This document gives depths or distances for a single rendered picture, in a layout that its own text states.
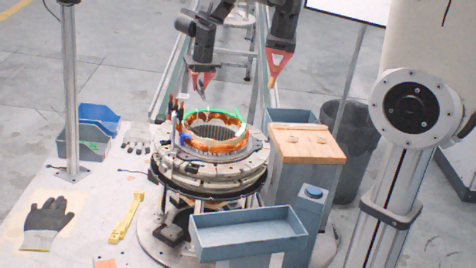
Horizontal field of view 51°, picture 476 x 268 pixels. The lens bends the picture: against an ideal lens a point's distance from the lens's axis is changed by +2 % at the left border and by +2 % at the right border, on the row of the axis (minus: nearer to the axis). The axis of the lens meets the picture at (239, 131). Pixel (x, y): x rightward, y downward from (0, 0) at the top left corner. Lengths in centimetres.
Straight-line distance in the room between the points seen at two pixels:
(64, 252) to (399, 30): 103
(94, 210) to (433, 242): 210
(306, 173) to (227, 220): 38
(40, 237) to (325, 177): 82
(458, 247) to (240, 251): 223
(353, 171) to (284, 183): 158
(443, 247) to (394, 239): 203
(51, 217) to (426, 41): 112
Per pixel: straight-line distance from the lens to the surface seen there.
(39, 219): 155
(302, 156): 141
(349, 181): 305
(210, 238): 113
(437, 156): 399
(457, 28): 83
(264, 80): 267
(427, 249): 307
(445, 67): 88
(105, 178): 173
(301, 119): 171
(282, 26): 111
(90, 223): 155
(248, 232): 116
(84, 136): 192
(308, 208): 131
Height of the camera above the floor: 177
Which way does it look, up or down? 29 degrees down
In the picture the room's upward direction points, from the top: 9 degrees clockwise
